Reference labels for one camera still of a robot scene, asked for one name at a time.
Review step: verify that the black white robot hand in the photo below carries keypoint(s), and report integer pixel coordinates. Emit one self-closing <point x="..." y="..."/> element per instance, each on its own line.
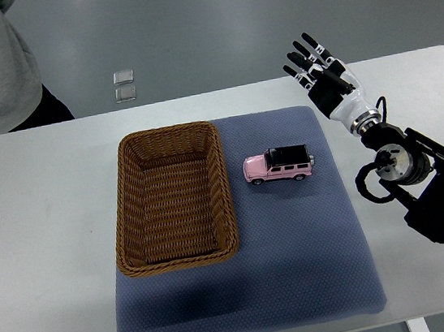
<point x="331" y="86"/>

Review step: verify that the pink toy car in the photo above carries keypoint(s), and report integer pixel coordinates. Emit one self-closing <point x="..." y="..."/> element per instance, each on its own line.
<point x="286" y="162"/>

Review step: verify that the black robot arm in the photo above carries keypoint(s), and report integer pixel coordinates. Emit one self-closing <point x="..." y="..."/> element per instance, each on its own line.
<point x="408" y="168"/>

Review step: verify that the brown wicker basket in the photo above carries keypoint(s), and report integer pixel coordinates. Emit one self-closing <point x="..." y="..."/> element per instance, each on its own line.
<point x="174" y="203"/>

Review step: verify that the blue-grey fabric mat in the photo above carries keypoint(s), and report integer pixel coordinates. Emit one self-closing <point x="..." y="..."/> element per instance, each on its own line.
<point x="302" y="258"/>

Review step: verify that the lower floor socket plate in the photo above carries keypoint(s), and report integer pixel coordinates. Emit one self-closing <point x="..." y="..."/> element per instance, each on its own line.
<point x="125" y="93"/>

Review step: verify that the floor socket plate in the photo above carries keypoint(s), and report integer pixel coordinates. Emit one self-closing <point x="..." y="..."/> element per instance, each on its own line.
<point x="123" y="77"/>
<point x="125" y="93"/>

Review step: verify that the upper floor socket plate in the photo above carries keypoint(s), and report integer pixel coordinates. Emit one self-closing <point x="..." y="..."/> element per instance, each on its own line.
<point x="123" y="77"/>

